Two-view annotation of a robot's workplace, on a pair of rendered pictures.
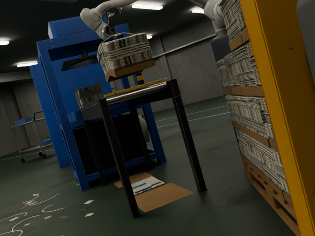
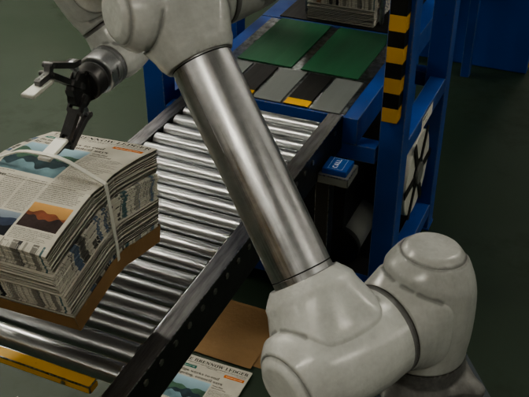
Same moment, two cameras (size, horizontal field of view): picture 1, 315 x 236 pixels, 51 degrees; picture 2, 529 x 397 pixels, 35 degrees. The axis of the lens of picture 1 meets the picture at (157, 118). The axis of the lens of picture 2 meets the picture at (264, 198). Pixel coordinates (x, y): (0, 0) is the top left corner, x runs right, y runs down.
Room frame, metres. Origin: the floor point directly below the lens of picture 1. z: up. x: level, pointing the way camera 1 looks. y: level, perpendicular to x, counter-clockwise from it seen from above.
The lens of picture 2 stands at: (1.59, -1.21, 2.08)
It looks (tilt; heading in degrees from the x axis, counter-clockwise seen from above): 34 degrees down; 42
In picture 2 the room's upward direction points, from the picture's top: straight up
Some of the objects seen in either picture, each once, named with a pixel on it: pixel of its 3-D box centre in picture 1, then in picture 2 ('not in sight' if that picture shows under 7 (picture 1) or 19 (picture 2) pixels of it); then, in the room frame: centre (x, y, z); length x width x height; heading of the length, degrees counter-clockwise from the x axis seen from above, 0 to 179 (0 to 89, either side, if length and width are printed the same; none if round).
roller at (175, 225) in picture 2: not in sight; (155, 221); (2.77, 0.25, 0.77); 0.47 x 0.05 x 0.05; 108
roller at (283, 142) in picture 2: not in sight; (238, 135); (3.26, 0.42, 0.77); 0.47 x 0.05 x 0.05; 108
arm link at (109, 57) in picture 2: (108, 30); (101, 70); (2.59, 0.18, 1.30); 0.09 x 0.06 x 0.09; 108
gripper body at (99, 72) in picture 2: (110, 28); (83, 87); (2.52, 0.15, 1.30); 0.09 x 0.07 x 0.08; 18
